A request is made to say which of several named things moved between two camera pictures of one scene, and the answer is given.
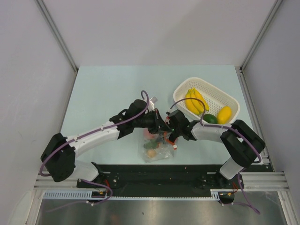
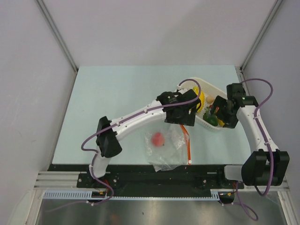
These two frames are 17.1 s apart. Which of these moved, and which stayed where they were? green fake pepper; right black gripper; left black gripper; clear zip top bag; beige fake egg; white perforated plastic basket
Moved: right black gripper; left black gripper; clear zip top bag; beige fake egg
Stayed: green fake pepper; white perforated plastic basket
